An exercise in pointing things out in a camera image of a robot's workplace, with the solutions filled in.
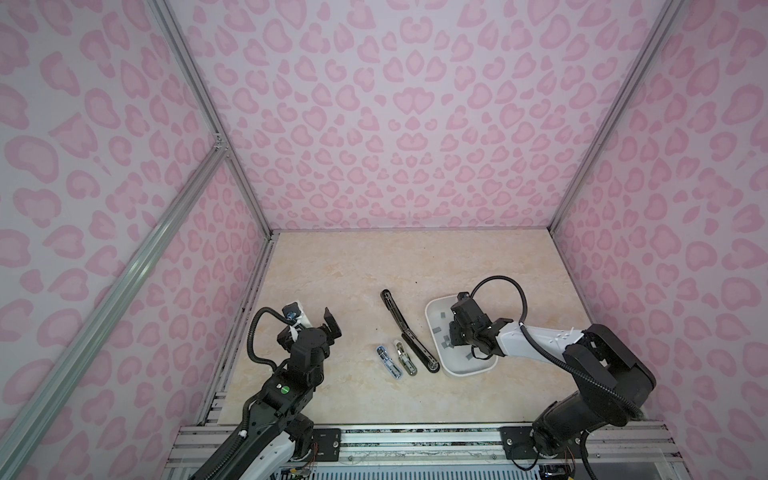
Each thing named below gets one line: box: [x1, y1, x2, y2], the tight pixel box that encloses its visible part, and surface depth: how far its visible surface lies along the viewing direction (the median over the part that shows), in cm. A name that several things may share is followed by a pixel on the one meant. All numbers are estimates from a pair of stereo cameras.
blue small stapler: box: [376, 345, 403, 380], surface depth 87 cm
